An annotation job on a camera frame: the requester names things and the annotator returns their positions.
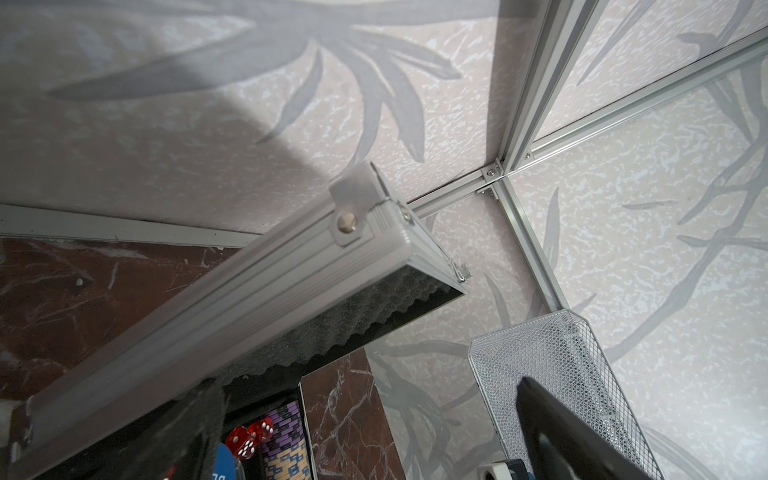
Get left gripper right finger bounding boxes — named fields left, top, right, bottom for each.
left=516, top=376, right=649, bottom=480

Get red dice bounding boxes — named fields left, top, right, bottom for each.
left=224, top=417, right=275, bottom=460

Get blue card deck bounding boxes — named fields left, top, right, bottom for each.
left=211, top=443, right=237, bottom=480

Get white wire mesh basket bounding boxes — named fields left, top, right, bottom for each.
left=468, top=310, right=663, bottom=479

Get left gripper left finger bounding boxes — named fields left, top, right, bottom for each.
left=113, top=383, right=225, bottom=479

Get silver aluminium poker case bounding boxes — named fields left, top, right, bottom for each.
left=9, top=162, right=467, bottom=479

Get aluminium frame rail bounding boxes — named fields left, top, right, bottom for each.
left=413, top=1, right=767, bottom=311

